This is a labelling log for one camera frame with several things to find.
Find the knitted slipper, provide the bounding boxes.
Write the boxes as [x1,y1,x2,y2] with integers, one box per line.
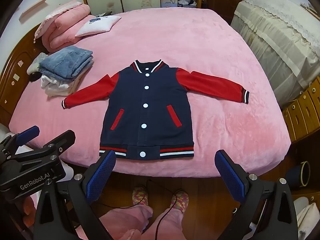
[171,190,190,214]
[132,186,149,207]

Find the folded white clothes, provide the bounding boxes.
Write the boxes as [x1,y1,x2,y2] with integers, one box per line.
[40,72,87,98]

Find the person's legs in pink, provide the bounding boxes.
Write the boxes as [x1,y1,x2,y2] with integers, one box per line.
[99,177,180,240]

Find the wooden wall strip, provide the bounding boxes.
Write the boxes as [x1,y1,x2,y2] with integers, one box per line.
[19,0,48,21]

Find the white printed pillow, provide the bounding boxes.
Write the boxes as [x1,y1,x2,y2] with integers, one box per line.
[74,15,122,37]

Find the wooden drawer cabinet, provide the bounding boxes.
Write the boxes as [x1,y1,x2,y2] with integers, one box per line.
[282,76,320,142]

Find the grey cloth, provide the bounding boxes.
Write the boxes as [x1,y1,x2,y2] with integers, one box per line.
[27,53,49,75]

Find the person's left forearm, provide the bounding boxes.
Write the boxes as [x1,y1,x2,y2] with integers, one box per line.
[21,195,40,233]

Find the wooden headboard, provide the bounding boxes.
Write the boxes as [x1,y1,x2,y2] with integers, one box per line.
[0,25,47,128]

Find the folded pink quilt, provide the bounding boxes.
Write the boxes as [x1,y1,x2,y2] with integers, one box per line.
[34,1,92,50]

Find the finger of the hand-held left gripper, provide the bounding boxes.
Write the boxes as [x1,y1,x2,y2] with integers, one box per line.
[8,129,76,167]
[0,126,40,155]

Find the pink bed blanket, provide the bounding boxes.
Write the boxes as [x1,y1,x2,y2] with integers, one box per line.
[9,7,292,178]

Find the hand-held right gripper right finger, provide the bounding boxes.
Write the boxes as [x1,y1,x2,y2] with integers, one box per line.
[214,149,299,240]

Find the cream lace furniture cover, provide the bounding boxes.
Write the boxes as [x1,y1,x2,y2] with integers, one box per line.
[230,0,320,108]

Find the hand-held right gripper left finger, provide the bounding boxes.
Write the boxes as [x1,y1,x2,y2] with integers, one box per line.
[34,150,117,240]

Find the person's right leg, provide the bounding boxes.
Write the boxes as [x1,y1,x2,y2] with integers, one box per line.
[144,206,187,240]

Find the folded blue jeans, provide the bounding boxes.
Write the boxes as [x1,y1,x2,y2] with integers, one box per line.
[39,46,94,80]

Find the dark round bin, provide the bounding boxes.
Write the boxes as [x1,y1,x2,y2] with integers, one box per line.
[285,161,312,188]

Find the person's left leg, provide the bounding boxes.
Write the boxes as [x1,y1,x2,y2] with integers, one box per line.
[99,204,153,240]

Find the person's leg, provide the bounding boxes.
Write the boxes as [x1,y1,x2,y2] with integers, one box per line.
[99,204,153,240]
[144,206,187,240]

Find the navy and red varsity jacket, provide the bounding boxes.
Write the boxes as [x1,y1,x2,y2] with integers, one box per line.
[61,59,250,161]

